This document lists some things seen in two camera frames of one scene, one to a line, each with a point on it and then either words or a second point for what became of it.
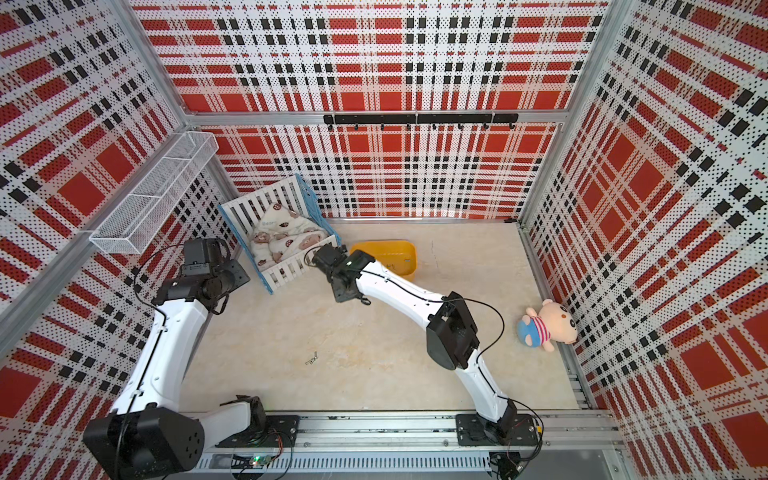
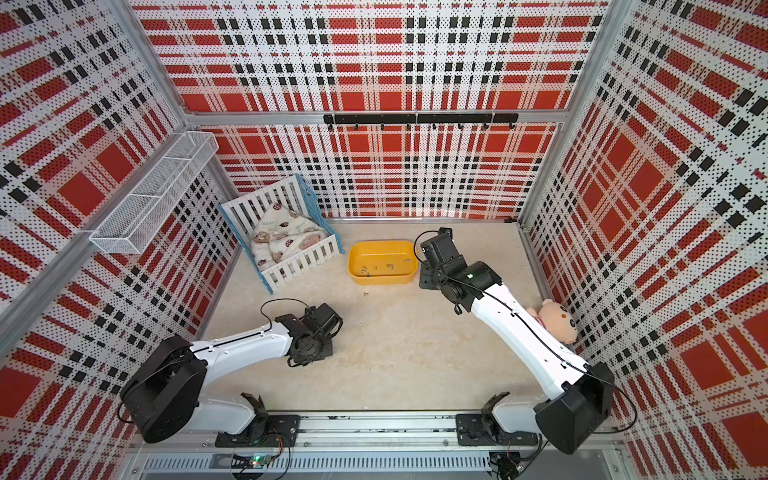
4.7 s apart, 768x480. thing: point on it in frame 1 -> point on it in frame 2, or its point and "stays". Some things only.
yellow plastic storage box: x=398 y=257 stays
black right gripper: x=340 y=290 -> x=425 y=279
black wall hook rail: x=433 y=119 stays
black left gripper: x=241 y=276 -> x=300 y=357
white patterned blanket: x=281 y=233 stays
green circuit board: x=260 y=461 stays
